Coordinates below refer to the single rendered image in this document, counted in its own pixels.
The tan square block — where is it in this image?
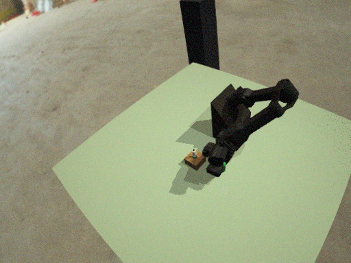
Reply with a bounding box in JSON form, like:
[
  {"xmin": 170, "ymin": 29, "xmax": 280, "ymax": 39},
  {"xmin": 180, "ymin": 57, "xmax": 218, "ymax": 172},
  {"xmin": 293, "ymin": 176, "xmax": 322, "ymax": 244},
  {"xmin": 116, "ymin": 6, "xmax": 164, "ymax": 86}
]
[{"xmin": 184, "ymin": 150, "xmax": 206, "ymax": 171}]

